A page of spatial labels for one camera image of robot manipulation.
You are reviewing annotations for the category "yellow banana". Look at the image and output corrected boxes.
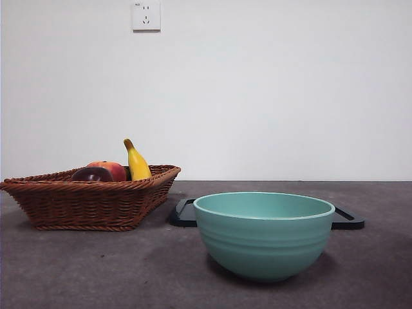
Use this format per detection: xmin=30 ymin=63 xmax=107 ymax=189
xmin=123 ymin=138 xmax=152 ymax=181

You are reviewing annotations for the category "white wall socket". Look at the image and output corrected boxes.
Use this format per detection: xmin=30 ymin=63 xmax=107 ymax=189
xmin=132 ymin=2 xmax=161 ymax=32

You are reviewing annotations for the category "black rectangular tray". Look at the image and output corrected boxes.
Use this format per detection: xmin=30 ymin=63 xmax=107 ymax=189
xmin=169 ymin=198 xmax=366 ymax=230

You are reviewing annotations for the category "red orange peach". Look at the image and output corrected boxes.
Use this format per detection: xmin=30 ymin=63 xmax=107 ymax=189
xmin=86 ymin=160 xmax=127 ymax=182

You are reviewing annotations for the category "teal ribbed bowl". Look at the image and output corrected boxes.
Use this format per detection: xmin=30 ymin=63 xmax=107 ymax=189
xmin=192 ymin=191 xmax=336 ymax=283

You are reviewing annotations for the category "brown wicker basket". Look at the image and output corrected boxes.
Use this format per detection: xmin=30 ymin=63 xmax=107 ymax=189
xmin=0 ymin=164 xmax=182 ymax=232

